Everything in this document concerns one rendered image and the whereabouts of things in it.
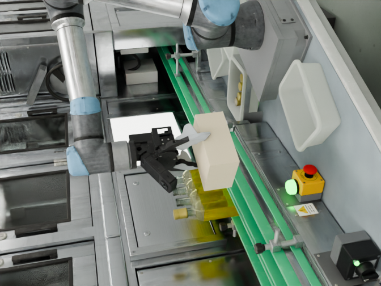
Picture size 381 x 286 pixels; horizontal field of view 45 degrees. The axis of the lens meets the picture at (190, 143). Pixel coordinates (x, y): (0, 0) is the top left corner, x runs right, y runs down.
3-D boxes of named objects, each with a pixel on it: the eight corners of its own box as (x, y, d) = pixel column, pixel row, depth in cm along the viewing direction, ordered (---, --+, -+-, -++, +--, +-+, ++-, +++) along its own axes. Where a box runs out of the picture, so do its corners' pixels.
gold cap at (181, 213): (188, 219, 151) (175, 221, 150) (186, 216, 154) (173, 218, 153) (187, 209, 150) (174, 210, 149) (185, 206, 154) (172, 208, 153)
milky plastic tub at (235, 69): (245, 102, 191) (225, 104, 189) (250, 52, 178) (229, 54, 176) (260, 124, 177) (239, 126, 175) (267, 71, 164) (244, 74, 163)
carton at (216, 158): (223, 111, 120) (195, 114, 118) (239, 161, 111) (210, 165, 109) (216, 138, 129) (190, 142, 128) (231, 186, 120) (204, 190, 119)
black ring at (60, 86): (90, 95, 243) (49, 99, 239) (85, 58, 231) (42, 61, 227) (90, 99, 239) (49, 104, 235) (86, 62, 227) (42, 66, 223)
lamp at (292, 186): (291, 187, 138) (282, 188, 137) (293, 175, 135) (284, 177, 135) (297, 197, 134) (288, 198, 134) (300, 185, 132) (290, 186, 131)
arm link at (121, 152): (113, 160, 110) (115, 178, 117) (132, 158, 111) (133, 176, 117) (110, 135, 114) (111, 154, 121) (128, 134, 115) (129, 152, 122)
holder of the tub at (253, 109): (246, 113, 194) (228, 115, 192) (252, 53, 178) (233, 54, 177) (260, 135, 180) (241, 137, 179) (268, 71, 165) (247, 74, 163)
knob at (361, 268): (369, 272, 111) (377, 283, 109) (352, 275, 110) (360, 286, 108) (373, 260, 109) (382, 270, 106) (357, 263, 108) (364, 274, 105)
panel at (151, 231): (174, 114, 232) (106, 122, 226) (174, 109, 231) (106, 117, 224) (227, 244, 161) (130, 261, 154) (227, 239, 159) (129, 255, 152)
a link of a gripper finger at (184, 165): (200, 151, 127) (174, 143, 122) (205, 168, 124) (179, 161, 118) (193, 156, 129) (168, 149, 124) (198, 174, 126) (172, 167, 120)
